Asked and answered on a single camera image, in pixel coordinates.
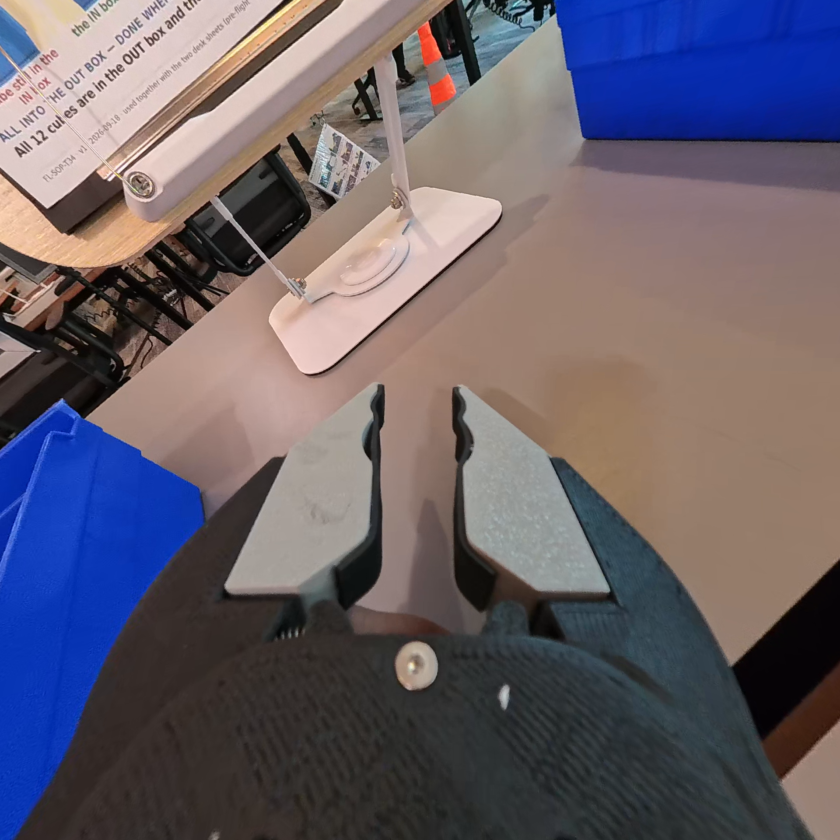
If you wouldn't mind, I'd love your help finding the orange traffic cone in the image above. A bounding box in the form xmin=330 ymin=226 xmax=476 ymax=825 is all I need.
xmin=416 ymin=20 xmax=458 ymax=119

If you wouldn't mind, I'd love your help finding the white document stand wooden board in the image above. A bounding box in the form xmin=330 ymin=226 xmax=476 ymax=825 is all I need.
xmin=0 ymin=0 xmax=504 ymax=377

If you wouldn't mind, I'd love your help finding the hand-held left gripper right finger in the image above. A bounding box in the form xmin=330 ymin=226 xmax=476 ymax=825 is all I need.
xmin=451 ymin=385 xmax=613 ymax=611

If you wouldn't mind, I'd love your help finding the printed picture sheet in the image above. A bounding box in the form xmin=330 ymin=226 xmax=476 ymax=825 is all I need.
xmin=307 ymin=123 xmax=382 ymax=201

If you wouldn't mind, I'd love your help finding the printed instruction sheet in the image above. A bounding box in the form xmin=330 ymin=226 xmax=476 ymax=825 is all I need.
xmin=0 ymin=0 xmax=329 ymax=206

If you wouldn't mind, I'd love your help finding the black coiled cable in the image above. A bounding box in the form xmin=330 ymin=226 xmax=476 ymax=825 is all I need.
xmin=482 ymin=0 xmax=555 ymax=27

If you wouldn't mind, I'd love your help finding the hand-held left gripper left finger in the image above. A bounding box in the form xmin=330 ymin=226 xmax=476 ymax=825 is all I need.
xmin=223 ymin=382 xmax=387 ymax=610

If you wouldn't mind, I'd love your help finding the black office chair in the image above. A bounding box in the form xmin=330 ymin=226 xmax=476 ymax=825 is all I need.
xmin=0 ymin=308 xmax=129 ymax=427
xmin=187 ymin=150 xmax=312 ymax=277

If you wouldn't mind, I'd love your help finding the blue plastic bin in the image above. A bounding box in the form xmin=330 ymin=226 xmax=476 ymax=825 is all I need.
xmin=0 ymin=398 xmax=206 ymax=837
xmin=554 ymin=0 xmax=840 ymax=142

